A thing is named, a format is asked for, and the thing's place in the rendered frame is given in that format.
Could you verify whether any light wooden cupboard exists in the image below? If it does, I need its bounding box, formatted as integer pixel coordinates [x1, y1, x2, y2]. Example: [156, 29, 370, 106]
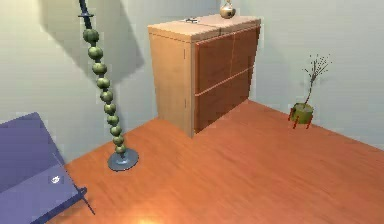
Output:
[147, 13, 262, 139]

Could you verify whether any green beaded floor lamp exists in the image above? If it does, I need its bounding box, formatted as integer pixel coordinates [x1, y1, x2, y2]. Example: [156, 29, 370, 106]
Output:
[77, 0, 140, 172]

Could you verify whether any round golden vase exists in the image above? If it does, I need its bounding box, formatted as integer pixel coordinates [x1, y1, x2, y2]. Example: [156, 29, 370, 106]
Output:
[219, 0, 237, 20]

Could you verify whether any house plant in green pot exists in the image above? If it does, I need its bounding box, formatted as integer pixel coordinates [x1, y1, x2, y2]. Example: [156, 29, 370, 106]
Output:
[287, 54, 332, 130]

